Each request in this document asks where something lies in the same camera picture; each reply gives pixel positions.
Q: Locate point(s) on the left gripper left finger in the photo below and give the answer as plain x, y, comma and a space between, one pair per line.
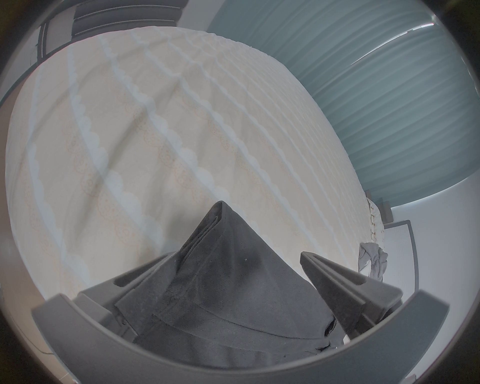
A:
108, 292

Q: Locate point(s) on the black T-shirt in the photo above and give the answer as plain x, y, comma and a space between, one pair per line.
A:
232, 281

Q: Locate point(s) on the black chest of drawers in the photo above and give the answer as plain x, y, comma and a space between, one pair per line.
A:
123, 15

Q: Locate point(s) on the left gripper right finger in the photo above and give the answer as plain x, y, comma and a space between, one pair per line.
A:
348, 300

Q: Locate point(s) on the pile of clothes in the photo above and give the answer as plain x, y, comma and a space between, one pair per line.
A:
371, 258

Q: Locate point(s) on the blue-green curtain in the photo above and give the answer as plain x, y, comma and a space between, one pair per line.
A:
300, 30
412, 131

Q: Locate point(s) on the grey bedside table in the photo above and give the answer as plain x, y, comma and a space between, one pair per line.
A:
384, 204

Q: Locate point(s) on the white printed pillow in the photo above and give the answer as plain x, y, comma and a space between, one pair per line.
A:
377, 225

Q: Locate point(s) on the bed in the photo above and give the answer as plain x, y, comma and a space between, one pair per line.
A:
187, 112

